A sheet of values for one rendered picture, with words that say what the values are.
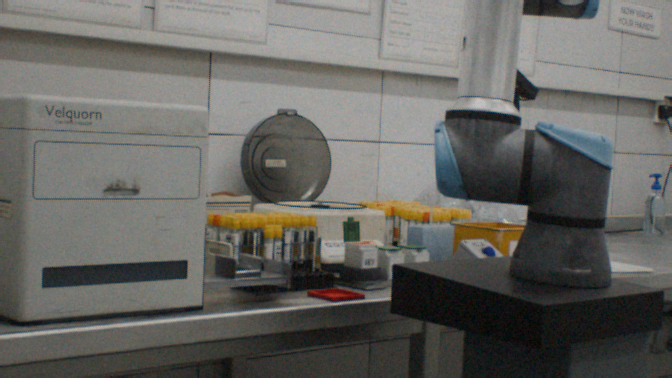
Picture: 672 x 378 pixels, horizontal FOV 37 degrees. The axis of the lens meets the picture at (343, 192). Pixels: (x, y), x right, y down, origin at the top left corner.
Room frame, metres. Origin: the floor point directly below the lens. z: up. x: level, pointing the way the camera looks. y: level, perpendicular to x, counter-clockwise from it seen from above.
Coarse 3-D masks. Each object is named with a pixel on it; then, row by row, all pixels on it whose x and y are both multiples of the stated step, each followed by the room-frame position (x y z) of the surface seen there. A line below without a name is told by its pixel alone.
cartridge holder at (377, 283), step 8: (344, 272) 1.75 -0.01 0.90; (352, 272) 1.74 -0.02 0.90; (360, 272) 1.72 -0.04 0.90; (368, 272) 1.73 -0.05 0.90; (376, 272) 1.75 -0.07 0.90; (336, 280) 1.76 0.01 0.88; (344, 280) 1.75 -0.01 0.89; (352, 280) 1.73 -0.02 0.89; (360, 280) 1.72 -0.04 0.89; (368, 280) 1.73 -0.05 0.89; (376, 280) 1.74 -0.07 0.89; (384, 280) 1.74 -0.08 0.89; (368, 288) 1.71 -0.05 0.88
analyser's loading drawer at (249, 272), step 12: (216, 264) 1.54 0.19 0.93; (228, 264) 1.51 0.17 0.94; (240, 264) 1.57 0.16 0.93; (252, 264) 1.54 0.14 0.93; (264, 264) 1.61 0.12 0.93; (276, 264) 1.58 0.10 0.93; (288, 264) 1.56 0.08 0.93; (204, 276) 1.51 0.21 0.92; (216, 276) 1.52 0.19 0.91; (228, 276) 1.51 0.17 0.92; (240, 276) 1.51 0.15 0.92; (252, 276) 1.52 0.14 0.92; (264, 276) 1.54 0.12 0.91; (276, 276) 1.55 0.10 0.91; (288, 276) 1.56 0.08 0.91; (204, 288) 1.46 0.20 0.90
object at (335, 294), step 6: (336, 288) 1.66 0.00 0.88; (312, 294) 1.61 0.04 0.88; (318, 294) 1.60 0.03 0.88; (324, 294) 1.63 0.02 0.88; (330, 294) 1.63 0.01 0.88; (336, 294) 1.64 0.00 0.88; (342, 294) 1.64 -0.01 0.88; (348, 294) 1.64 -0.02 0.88; (354, 294) 1.62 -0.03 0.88; (360, 294) 1.61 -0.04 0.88; (330, 300) 1.58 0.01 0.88; (336, 300) 1.57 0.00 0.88; (342, 300) 1.58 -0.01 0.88; (348, 300) 1.59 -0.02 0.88
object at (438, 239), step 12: (408, 228) 1.91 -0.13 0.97; (420, 228) 1.89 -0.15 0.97; (432, 228) 1.91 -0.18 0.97; (444, 228) 1.94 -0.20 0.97; (408, 240) 1.91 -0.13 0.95; (420, 240) 1.89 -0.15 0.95; (432, 240) 1.91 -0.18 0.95; (444, 240) 1.94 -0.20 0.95; (432, 252) 1.91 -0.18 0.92; (444, 252) 1.94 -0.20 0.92
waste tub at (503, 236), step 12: (456, 228) 2.03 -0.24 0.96; (468, 228) 2.00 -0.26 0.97; (480, 228) 1.97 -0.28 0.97; (492, 228) 1.95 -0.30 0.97; (504, 228) 2.09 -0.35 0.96; (516, 228) 2.07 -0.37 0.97; (456, 240) 2.03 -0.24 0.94; (492, 240) 1.95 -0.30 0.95; (504, 240) 1.94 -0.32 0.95; (516, 240) 1.96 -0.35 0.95; (504, 252) 1.94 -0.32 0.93
